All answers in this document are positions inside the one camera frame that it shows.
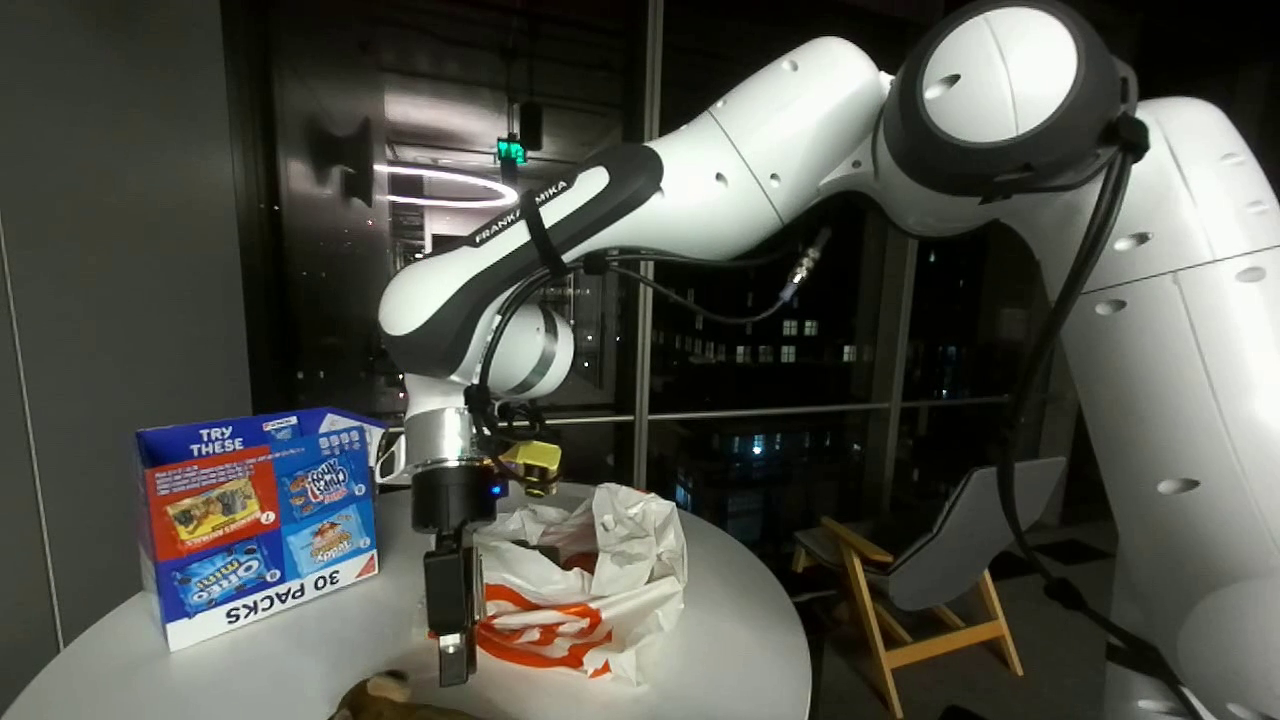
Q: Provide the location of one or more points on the white orange plastic bag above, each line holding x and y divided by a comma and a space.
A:
581, 584

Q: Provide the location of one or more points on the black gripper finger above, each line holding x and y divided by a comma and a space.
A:
457, 656

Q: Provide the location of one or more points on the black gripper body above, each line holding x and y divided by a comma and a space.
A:
450, 502

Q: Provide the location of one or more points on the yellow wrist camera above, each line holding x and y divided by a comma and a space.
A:
533, 461

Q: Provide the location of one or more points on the wooden folding chair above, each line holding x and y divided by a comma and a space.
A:
916, 619

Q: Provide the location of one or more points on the round white pedestal table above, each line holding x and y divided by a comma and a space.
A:
732, 653

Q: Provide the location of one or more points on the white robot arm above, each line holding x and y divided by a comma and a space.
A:
1147, 225

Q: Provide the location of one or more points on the brown plush moose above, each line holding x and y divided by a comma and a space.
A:
386, 699

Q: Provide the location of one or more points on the blue snack variety box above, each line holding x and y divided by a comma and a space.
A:
256, 514

